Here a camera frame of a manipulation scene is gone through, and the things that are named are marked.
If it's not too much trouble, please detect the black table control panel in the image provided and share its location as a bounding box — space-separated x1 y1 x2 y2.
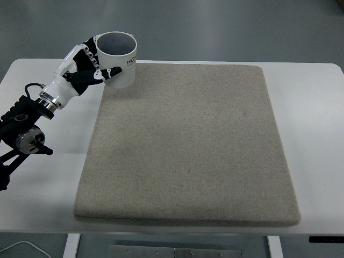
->
309 235 344 243

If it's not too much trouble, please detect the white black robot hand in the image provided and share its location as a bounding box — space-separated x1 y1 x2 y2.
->
39 34 123 109

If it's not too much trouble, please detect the beige fabric mat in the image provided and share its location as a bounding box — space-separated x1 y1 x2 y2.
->
73 62 302 228

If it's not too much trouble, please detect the white table leg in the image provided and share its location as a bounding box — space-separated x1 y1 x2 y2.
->
267 235 283 258
62 233 82 258

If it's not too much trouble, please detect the white cable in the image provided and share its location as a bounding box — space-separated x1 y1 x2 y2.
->
0 240 51 258

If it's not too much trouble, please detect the white cup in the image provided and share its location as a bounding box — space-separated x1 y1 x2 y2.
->
95 31 138 90

